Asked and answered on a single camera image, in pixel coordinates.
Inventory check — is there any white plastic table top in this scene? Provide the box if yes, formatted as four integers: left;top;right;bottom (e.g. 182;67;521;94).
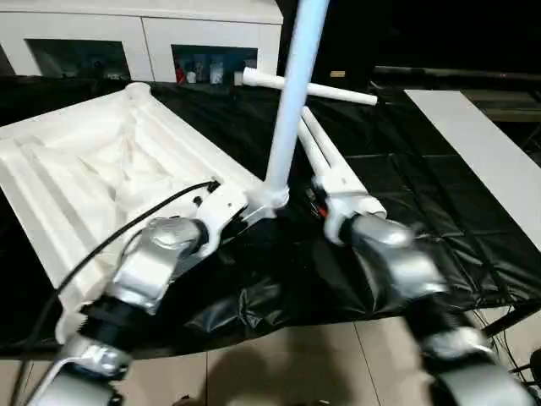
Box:
0;81;290;341

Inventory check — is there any white plastic table leg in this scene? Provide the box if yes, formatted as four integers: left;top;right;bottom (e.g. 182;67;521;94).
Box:
242;67;380;107
302;105;388;219
263;0;332;210
295;118;341;197

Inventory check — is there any black mat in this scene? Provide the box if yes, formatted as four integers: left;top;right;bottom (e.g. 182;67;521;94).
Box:
0;74;541;356

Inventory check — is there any black metal table frame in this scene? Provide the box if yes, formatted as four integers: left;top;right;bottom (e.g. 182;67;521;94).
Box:
484;298;541;341

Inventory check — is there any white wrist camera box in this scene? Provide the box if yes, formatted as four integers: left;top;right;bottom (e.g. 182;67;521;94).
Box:
314;173;374;248
197;181;252;256

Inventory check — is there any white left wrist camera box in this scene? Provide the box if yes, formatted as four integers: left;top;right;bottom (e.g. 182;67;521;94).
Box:
197;181;252;256

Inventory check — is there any white sideboard with glass doors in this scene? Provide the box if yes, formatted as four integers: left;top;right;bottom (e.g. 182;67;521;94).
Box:
0;0;285;87

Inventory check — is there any black cabinet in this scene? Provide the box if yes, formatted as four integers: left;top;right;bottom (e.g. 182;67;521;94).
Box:
279;0;541;92

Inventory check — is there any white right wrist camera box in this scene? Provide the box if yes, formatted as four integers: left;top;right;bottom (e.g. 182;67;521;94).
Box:
314;173;374;248

